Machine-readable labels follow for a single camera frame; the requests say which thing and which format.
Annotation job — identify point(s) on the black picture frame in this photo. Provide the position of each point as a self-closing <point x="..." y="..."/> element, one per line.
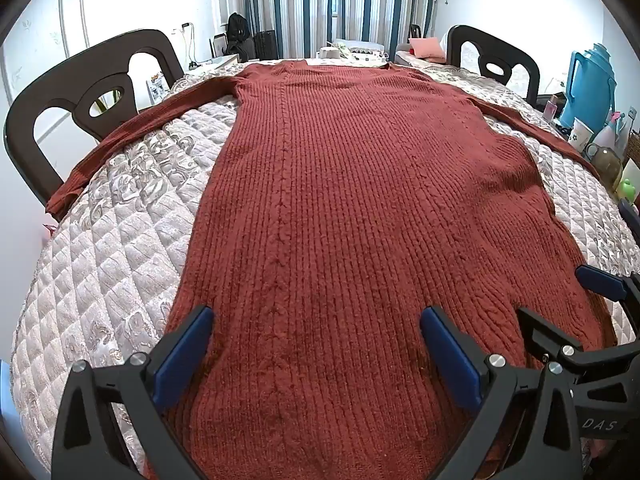
<point x="220" y="45"/>

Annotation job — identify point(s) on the blue thermos jug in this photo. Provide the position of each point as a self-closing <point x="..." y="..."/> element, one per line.
<point x="590" y="85"/>

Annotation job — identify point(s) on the dark wooden chair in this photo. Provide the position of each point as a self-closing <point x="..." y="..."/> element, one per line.
<point x="40" y="110"/>
<point x="462" y="40"/>

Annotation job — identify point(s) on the white round container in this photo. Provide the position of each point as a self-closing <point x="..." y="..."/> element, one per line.
<point x="330" y="52"/>

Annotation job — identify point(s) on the pink pillow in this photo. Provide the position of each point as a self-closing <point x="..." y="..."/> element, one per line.
<point x="426" y="48"/>

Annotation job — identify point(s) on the black backpack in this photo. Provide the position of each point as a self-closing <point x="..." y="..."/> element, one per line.
<point x="239" y="35"/>

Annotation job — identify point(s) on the green toy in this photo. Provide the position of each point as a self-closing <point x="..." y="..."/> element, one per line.
<point x="626" y="185"/>

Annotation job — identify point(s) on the pink small box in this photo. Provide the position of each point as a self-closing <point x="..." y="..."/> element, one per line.
<point x="551" y="110"/>

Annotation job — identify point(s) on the white sofa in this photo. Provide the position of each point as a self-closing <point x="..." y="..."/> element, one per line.
<point x="415" y="61"/>

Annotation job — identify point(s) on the white low cabinet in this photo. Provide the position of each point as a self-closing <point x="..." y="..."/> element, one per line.
<point x="215" y="65"/>

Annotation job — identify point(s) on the wall socket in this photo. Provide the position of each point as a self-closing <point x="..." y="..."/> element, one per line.
<point x="186" y="26"/>

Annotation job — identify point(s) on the green potted plant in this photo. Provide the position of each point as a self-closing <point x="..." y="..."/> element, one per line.
<point x="104" y="102"/>

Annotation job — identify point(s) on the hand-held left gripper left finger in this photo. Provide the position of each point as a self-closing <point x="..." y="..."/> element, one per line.
<point x="185" y="355"/>

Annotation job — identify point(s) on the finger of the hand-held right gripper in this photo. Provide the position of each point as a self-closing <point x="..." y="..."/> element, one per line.
<point x="600" y="282"/>
<point x="545" y="330"/>

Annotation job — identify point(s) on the red knit sweater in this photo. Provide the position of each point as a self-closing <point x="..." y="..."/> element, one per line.
<point x="350" y="210"/>

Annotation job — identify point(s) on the white printed cup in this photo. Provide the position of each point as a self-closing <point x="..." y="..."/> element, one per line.
<point x="581" y="135"/>

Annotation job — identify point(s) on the blue and white striped curtains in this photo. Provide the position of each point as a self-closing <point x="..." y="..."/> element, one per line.
<point x="310" y="0"/>

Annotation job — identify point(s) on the white power strip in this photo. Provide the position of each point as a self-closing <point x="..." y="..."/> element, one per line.
<point x="370" y="56"/>

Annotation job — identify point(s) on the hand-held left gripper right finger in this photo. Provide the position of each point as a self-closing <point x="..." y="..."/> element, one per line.
<point x="450" y="360"/>

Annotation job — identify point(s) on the white spray bottle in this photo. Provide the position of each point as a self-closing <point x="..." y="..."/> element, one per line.
<point x="612" y="135"/>

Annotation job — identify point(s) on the beige quilted blanket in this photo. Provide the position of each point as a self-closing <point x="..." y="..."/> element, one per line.
<point x="125" y="235"/>

